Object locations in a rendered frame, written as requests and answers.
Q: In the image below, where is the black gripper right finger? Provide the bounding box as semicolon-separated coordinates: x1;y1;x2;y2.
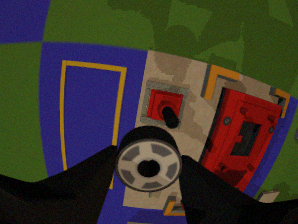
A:
178;155;298;224

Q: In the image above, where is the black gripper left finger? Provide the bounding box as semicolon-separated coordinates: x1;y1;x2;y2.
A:
0;145;117;224

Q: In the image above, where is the tan flat slab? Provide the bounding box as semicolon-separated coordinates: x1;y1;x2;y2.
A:
122;51;291;216

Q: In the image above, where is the black wheel with grey hub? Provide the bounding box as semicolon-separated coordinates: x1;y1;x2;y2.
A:
114;127;184;192

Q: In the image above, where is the yellow rectangular outline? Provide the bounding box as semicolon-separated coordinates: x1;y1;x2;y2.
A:
60;60;126;171

